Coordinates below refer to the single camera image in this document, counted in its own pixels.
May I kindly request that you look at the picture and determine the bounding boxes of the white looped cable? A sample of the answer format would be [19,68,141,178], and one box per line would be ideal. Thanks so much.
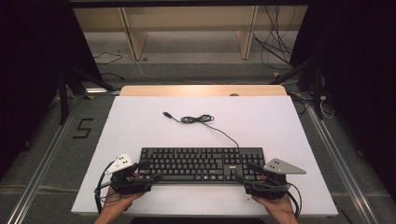
[319,95,336,120]

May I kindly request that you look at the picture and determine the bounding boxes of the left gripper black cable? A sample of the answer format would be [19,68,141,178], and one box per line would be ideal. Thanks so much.
[93,160,116,215]

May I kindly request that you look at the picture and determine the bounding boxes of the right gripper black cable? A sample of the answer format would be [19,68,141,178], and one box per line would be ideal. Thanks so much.
[284,183,303,218]

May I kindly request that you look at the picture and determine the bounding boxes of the metal floor rail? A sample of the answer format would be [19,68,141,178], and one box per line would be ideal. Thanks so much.
[306,105,379,224]
[6,108,78,224]

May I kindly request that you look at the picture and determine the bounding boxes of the dark curtain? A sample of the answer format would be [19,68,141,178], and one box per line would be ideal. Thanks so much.
[289,0,396,200]
[0,0,104,181]

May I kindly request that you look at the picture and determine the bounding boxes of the person's left hand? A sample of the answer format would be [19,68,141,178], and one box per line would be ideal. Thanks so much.
[101,186,146,216]

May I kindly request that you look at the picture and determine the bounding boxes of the thin black floor cable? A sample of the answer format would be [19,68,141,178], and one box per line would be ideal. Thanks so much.
[92,50,124,65]

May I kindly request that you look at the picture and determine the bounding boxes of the black metal stand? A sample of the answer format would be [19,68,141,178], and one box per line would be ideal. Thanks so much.
[269,55,325,120]
[57,66,117,125]

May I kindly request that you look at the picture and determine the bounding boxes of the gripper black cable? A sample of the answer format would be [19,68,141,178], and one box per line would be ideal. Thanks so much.
[284,183,303,218]
[93,160,116,215]

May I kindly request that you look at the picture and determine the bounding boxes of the black computer keyboard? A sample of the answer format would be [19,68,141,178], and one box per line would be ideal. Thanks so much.
[137,147,266,185]

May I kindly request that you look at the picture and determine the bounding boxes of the person's right hand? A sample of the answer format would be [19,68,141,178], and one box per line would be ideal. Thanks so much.
[251,197,297,218]

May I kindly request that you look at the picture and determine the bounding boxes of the white floor cable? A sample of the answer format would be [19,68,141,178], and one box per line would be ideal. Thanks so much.
[134,59,216,86]

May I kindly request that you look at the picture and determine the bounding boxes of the black keyboard cable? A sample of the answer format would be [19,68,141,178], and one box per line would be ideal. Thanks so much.
[162,111,241,149]

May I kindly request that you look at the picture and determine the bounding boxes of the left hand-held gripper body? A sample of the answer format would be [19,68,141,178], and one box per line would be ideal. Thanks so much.
[105,152,154,196]

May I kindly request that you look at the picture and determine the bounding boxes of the light wooden shelf unit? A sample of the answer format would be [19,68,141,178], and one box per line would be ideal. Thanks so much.
[73,6,309,62]

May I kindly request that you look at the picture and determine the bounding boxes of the bundle of black floor cables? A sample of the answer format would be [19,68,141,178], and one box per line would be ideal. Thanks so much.
[251,5,295,71]

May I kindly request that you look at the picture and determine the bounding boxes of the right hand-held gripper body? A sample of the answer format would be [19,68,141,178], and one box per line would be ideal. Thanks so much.
[244,158,307,201]

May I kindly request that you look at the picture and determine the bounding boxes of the wooden table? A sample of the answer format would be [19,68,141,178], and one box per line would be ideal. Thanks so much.
[120,84,288,97]

